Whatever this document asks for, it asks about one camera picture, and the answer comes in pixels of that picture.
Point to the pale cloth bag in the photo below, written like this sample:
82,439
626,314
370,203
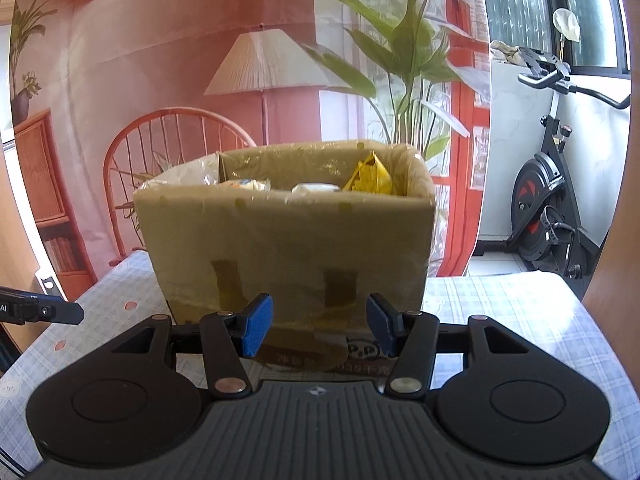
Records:
566,24

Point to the black exercise bike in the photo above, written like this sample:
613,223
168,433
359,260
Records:
537,195

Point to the yellow snack packet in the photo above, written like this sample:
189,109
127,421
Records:
370,176

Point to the clear plastic packet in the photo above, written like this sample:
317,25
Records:
185,172

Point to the brown wooden panel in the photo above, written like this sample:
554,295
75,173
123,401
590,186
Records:
614,270

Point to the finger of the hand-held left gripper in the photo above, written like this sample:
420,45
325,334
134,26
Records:
45,310

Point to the cardboard box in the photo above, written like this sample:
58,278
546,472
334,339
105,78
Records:
280,240

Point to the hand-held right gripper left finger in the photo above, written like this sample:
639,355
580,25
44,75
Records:
257,327

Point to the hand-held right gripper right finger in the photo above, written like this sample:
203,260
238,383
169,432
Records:
382,322

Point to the checked tablecloth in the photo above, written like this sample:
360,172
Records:
500,305

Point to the white snack packet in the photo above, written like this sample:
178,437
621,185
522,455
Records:
245,185
315,188

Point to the white rag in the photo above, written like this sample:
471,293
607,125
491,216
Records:
507,53

